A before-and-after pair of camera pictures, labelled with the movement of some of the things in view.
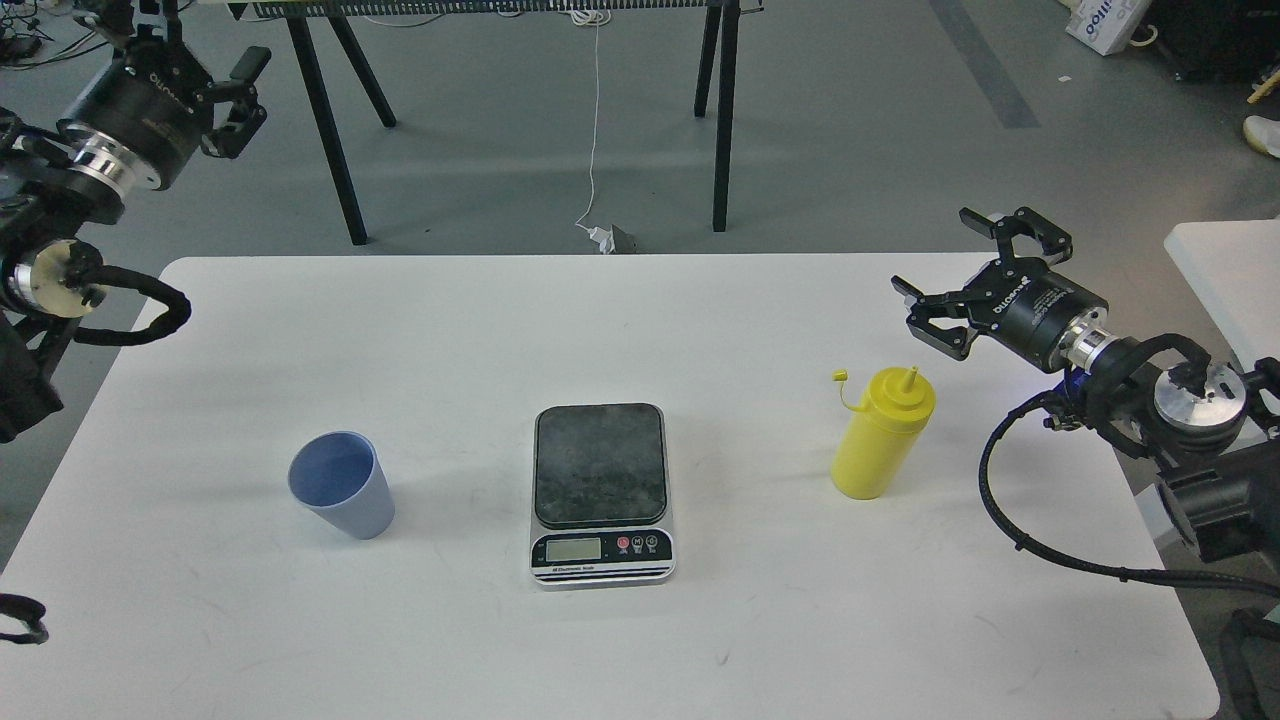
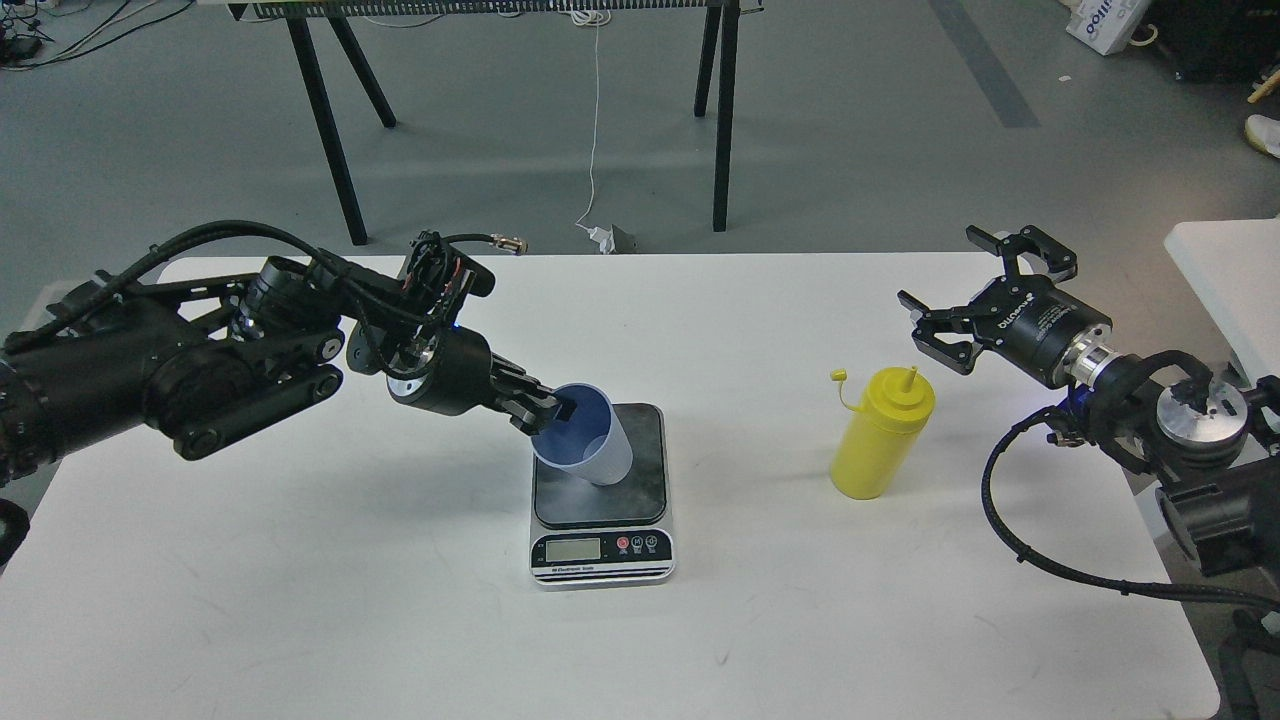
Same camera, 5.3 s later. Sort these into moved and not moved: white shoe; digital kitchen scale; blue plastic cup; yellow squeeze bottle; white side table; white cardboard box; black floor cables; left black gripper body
Moved: left black gripper body; blue plastic cup
Not moved: white shoe; black floor cables; yellow squeeze bottle; digital kitchen scale; white side table; white cardboard box
